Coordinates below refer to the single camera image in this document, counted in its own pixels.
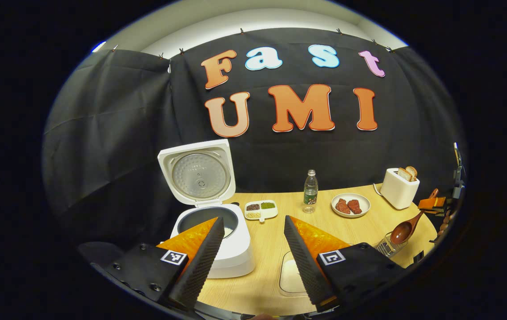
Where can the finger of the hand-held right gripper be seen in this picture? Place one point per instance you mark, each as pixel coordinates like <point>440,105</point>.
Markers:
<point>431,203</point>

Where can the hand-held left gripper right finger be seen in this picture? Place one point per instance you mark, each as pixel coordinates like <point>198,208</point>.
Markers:
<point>304,266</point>

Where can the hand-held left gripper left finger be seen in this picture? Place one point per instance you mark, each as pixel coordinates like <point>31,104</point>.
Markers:
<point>200,269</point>

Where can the clear tray of rice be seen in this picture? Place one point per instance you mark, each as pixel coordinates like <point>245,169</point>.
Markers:
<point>291,275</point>

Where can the brown wooden spoon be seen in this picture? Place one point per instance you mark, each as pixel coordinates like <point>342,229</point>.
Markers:
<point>401,233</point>

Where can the clear chopstick holder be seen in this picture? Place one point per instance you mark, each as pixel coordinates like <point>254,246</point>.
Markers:
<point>384,249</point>

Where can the white rice cooker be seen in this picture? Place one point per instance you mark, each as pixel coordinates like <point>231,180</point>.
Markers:
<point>200,178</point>

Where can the white toaster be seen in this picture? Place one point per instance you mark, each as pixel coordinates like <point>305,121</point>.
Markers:
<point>398,193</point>

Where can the toast bread slice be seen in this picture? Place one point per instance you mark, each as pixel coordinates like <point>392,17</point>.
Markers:
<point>412,172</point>
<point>404,174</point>

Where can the white divided grain dish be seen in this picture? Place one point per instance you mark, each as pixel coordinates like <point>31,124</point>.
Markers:
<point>269,214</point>

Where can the white round plate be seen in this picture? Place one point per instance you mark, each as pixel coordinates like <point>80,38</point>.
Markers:
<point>364,202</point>

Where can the red meat piece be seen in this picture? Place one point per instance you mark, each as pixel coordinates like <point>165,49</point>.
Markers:
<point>354,206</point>
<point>343,206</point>

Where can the clear plastic water bottle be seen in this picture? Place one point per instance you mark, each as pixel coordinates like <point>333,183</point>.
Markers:
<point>310,195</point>

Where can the black backdrop cloth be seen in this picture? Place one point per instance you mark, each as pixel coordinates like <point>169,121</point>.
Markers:
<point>124,133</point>

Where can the ceiling light panel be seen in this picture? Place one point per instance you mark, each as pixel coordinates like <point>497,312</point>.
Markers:
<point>98,46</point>

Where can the black table edge bracket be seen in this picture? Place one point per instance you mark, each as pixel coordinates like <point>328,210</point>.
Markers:
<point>418,256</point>

